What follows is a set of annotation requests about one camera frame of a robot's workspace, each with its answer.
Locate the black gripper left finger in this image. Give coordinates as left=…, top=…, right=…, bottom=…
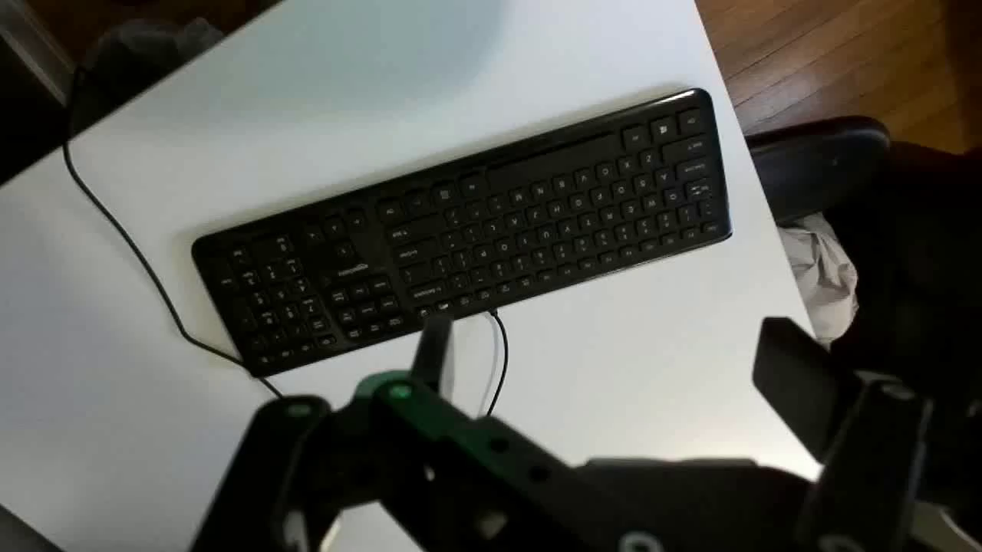
left=187, top=310, right=821, bottom=552

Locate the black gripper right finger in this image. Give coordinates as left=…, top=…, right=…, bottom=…
left=752, top=316, right=935, bottom=552

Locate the black computer keyboard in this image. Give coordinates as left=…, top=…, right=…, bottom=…
left=189, top=87, right=735, bottom=377

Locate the black office chair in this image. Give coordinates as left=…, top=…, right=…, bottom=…
left=746, top=115, right=982, bottom=515

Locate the black keyboard cable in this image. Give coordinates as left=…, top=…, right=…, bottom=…
left=60, top=135, right=511, bottom=419

